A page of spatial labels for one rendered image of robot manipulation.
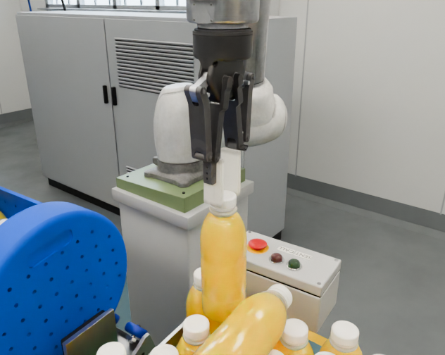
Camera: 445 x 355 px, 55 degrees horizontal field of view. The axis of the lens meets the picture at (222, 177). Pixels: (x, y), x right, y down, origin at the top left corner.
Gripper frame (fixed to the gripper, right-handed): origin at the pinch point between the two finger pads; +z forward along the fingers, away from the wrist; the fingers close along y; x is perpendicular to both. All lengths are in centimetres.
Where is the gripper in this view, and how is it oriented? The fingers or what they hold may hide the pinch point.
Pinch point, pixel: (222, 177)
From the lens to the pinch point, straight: 60.8
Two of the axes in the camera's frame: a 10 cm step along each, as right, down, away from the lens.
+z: 0.0, 9.2, 3.9
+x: 8.3, 2.2, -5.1
